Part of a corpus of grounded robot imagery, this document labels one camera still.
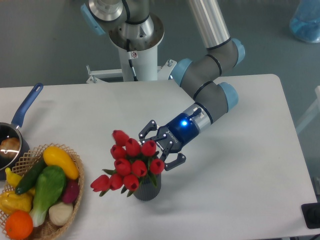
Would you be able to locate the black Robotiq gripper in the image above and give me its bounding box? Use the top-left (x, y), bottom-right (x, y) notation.
top-left (138, 112), bottom-right (200, 171)

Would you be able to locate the red tulip bouquet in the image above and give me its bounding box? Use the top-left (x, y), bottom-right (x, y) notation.
top-left (90, 130), bottom-right (165, 197)

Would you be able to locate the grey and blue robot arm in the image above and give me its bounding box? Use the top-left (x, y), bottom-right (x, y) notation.
top-left (80, 0), bottom-right (245, 171)

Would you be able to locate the dark grey ribbed vase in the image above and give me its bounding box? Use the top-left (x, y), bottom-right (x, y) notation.
top-left (133, 173), bottom-right (162, 201)

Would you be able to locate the purple red radish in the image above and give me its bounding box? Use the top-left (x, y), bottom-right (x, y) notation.
top-left (61, 180), bottom-right (80, 204)

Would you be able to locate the yellow squash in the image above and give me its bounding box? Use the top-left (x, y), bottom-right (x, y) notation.
top-left (43, 146), bottom-right (80, 180)

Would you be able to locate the green bok choy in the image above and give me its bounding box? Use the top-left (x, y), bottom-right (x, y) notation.
top-left (29, 165), bottom-right (67, 228)

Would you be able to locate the white garlic bulb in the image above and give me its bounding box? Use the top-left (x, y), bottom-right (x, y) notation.
top-left (48, 202), bottom-right (73, 226)

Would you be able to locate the woven wicker basket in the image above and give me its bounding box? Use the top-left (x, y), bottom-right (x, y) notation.
top-left (11, 143), bottom-right (85, 240)

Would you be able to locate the dark green cucumber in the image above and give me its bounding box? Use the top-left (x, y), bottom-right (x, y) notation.
top-left (15, 158), bottom-right (47, 195)

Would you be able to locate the brown bread in pan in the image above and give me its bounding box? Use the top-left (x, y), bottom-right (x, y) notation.
top-left (0, 137), bottom-right (20, 160)

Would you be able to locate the black device at edge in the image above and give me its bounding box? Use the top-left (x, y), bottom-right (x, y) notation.
top-left (301, 202), bottom-right (320, 229)

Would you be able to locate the orange fruit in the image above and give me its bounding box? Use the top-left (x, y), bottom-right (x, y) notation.
top-left (5, 210), bottom-right (34, 240)

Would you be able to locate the blue transparent water bottle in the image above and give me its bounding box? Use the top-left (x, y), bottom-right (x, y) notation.
top-left (289, 0), bottom-right (320, 43)

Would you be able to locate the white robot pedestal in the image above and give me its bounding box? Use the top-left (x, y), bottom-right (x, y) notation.
top-left (86, 46), bottom-right (177, 84)

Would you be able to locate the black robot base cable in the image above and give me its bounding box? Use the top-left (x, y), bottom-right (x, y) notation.
top-left (125, 38), bottom-right (139, 82)

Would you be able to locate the blue handled saucepan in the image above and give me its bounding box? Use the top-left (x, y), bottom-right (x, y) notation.
top-left (0, 83), bottom-right (44, 181)

